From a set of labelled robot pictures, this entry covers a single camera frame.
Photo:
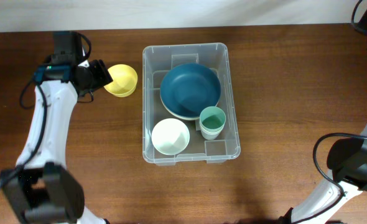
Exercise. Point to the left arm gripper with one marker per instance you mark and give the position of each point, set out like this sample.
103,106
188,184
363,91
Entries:
105,77

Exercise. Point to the yellow plastic bowl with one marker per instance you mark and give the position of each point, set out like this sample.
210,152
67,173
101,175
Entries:
124,80

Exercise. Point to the large blue bowl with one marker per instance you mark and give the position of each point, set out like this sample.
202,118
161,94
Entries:
190,79

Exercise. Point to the white plastic bowl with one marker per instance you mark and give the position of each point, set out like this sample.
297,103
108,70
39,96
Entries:
170,136

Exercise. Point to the large beige plate bowl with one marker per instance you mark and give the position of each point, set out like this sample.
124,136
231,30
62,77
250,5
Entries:
189,107

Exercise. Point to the green plastic cup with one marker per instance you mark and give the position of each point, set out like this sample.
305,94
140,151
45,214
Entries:
212,118

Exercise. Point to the grey plastic cup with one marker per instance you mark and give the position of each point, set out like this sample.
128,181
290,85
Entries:
210,135

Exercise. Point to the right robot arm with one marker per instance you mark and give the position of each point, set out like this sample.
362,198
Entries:
346,178

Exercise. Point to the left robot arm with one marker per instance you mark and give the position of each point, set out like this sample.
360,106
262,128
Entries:
40,189

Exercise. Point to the clear plastic storage container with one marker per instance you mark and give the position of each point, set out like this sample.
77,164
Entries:
157,60

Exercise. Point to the white paper label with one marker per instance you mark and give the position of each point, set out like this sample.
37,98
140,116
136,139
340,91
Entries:
197,125

